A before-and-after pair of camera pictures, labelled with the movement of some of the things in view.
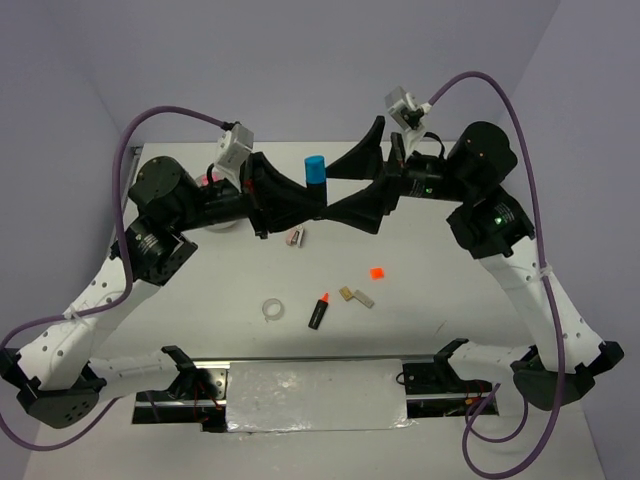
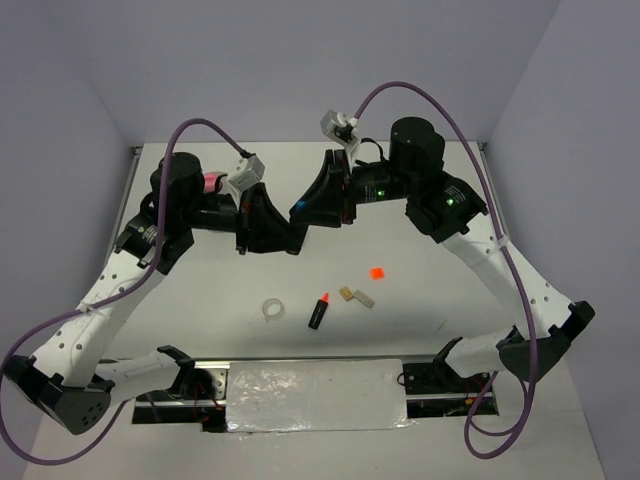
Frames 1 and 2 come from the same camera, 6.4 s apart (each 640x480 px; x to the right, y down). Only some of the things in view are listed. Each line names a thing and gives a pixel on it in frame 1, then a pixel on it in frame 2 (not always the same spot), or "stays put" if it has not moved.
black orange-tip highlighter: x=319 y=311 stays put
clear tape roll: x=272 y=309 stays put
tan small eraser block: x=346 y=293 stays put
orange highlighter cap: x=377 y=273 stays put
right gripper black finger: x=364 y=161 → x=323 y=204
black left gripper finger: x=286 y=201 → x=270 y=229
